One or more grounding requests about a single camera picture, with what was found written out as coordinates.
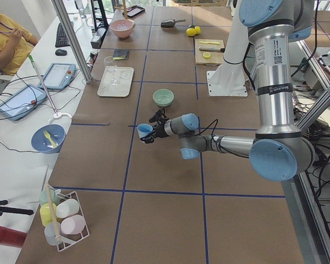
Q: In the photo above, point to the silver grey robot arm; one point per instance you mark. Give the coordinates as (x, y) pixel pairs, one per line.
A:
(278, 151)

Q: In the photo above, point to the lemon half slice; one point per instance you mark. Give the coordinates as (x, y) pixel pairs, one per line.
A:
(206, 55)

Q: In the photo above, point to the clear wine glass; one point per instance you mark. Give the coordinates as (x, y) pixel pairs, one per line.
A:
(110, 66)

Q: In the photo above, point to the steel ice scoop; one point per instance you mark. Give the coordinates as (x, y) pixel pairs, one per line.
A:
(170, 23)

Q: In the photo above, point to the yellow fork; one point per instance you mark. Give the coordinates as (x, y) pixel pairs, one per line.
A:
(48, 137)

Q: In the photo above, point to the cream bear tray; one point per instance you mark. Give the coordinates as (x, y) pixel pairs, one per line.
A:
(124, 75)

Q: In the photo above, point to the wooden cutting board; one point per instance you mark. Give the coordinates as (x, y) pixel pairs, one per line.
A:
(216, 57)

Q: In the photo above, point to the white wire cup rack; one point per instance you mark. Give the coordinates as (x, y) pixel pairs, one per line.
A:
(62, 217)

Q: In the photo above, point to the teach pendant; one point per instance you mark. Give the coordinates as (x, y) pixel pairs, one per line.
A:
(22, 102)
(59, 76)

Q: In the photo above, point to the green bowl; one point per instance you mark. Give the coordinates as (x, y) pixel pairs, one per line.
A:
(163, 97)

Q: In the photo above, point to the grey folded cloth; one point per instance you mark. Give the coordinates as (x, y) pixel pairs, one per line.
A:
(121, 54)

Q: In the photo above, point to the black keyboard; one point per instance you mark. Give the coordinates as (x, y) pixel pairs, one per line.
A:
(61, 37)

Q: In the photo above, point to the yellow lemon near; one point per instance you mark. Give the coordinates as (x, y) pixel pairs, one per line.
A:
(191, 32)

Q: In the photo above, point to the red bottle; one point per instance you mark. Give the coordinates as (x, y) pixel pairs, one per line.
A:
(11, 237)

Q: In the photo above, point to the dark metal tray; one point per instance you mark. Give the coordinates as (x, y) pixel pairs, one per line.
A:
(134, 11)

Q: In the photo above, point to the yellow lemon far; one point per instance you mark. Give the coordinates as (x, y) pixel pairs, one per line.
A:
(198, 30)

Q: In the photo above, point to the aluminium frame post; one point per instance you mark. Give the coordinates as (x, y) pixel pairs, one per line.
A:
(72, 38)

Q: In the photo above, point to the black computer mouse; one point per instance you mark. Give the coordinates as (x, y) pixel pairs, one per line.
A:
(60, 52)

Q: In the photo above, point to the light blue plastic cup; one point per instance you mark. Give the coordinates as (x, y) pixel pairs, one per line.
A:
(144, 129)

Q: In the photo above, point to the far teach pendant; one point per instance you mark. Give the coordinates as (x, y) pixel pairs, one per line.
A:
(59, 76)

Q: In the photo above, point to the pink metal rod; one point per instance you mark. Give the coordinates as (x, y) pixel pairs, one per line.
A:
(57, 114)

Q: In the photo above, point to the yellow lemon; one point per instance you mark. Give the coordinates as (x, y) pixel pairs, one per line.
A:
(198, 30)
(191, 32)

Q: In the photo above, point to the pink bowl of ice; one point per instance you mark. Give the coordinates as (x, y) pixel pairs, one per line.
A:
(122, 28)

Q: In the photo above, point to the steel handled knife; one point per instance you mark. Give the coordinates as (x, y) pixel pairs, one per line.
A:
(213, 49)

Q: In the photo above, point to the yellow plastic knife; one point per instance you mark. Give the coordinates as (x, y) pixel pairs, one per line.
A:
(210, 42)

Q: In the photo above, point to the person in yellow shirt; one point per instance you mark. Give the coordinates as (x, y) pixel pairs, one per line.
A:
(16, 43)

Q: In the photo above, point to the black tripod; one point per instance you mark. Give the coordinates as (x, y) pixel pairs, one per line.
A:
(21, 211)

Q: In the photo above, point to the near teach pendant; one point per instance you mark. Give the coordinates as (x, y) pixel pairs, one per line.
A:
(22, 102)

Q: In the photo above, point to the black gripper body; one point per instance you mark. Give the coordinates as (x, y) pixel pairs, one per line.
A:
(160, 131)

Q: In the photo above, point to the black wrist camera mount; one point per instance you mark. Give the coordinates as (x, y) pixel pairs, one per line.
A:
(159, 117)

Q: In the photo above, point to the blue bowl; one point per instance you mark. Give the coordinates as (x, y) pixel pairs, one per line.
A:
(42, 145)

